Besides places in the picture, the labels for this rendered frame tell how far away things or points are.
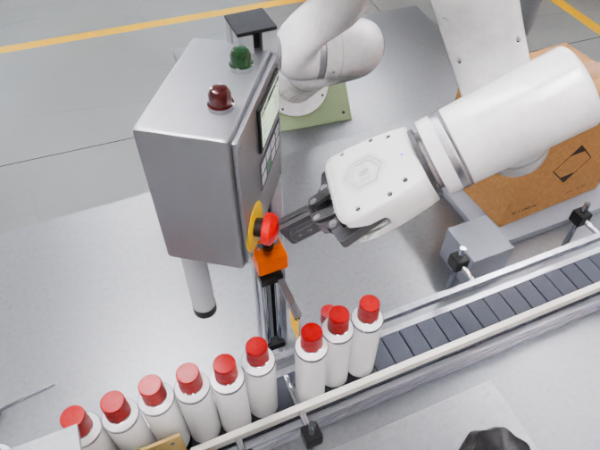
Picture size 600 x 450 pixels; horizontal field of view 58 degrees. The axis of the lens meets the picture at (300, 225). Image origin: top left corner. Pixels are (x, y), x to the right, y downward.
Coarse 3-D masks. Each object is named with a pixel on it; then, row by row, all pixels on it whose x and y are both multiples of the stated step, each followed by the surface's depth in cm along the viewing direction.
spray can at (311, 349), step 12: (312, 324) 81; (300, 336) 85; (312, 336) 80; (300, 348) 83; (312, 348) 81; (324, 348) 83; (300, 360) 83; (312, 360) 82; (324, 360) 84; (300, 372) 86; (312, 372) 85; (324, 372) 88; (300, 384) 89; (312, 384) 88; (324, 384) 91; (300, 396) 93; (312, 396) 91
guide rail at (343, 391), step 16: (592, 288) 106; (544, 304) 104; (560, 304) 104; (512, 320) 101; (528, 320) 103; (480, 336) 99; (432, 352) 97; (448, 352) 98; (400, 368) 95; (352, 384) 93; (368, 384) 94; (320, 400) 91; (272, 416) 89; (288, 416) 90; (240, 432) 88; (256, 432) 89; (192, 448) 86; (208, 448) 86
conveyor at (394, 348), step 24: (576, 264) 114; (528, 288) 110; (552, 288) 110; (576, 288) 110; (456, 312) 107; (480, 312) 107; (504, 312) 107; (552, 312) 107; (384, 336) 103; (408, 336) 103; (432, 336) 103; (456, 336) 103; (384, 360) 100; (264, 432) 91
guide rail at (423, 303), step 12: (588, 240) 108; (552, 252) 106; (564, 252) 107; (516, 264) 104; (528, 264) 104; (492, 276) 102; (504, 276) 104; (456, 288) 100; (468, 288) 101; (420, 300) 99; (432, 300) 99; (396, 312) 97; (408, 312) 98; (276, 360) 91
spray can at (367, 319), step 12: (360, 300) 84; (372, 300) 84; (360, 312) 84; (372, 312) 83; (360, 324) 86; (372, 324) 86; (360, 336) 87; (372, 336) 87; (360, 348) 90; (372, 348) 90; (360, 360) 92; (372, 360) 94; (348, 372) 98; (360, 372) 96
